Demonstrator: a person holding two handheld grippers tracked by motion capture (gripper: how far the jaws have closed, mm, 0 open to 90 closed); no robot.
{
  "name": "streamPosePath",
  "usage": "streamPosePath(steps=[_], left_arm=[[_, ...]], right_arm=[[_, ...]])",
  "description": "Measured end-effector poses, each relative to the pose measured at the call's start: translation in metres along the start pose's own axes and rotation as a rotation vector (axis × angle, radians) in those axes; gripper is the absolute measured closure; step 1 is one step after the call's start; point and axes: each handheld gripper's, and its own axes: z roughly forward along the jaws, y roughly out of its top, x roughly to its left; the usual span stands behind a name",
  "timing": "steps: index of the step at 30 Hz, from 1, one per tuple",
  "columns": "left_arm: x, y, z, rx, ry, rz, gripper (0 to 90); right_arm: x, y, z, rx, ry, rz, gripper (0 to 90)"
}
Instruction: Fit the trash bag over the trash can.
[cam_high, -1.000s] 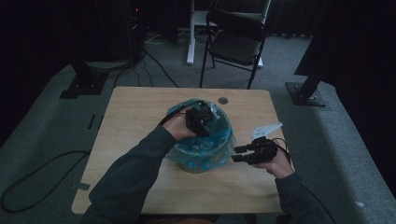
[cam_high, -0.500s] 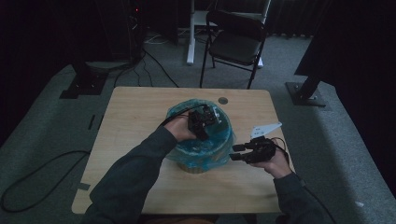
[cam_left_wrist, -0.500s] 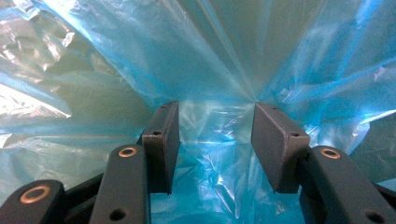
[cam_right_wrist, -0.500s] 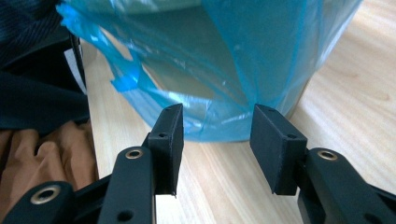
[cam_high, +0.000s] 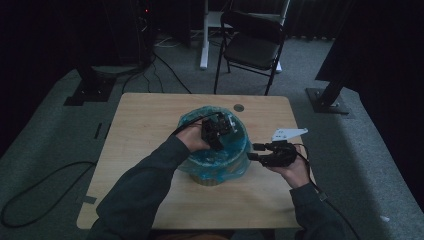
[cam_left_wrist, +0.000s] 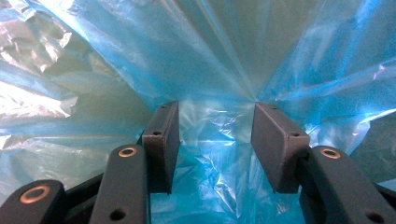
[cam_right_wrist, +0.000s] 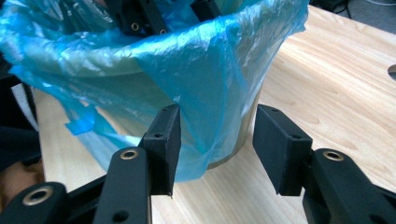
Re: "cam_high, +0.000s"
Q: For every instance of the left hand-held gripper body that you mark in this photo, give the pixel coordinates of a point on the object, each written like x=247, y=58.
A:
x=221, y=125

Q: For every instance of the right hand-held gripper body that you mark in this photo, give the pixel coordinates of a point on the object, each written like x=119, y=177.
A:
x=283, y=153

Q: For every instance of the blue plastic trash bag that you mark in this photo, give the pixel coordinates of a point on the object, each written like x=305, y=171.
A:
x=226, y=163

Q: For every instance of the green ribbed trash bin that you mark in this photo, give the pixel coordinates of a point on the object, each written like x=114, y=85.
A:
x=208, y=181

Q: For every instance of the person's left hand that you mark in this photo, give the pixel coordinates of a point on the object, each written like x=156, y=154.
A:
x=193, y=138

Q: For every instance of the person's right hand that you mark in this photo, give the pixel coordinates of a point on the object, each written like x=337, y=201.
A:
x=296, y=173

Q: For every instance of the black slanted stand with base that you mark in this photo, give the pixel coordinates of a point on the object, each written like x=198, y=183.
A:
x=328, y=96

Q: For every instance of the black folding chair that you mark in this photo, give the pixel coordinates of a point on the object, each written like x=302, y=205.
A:
x=253, y=46

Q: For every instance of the small white floor scrap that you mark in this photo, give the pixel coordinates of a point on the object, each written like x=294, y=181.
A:
x=384, y=218

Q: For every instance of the dark equipment rack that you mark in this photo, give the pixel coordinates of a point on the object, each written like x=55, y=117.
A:
x=143, y=30

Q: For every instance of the black stand with square base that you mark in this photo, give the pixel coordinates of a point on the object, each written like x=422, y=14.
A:
x=90, y=90

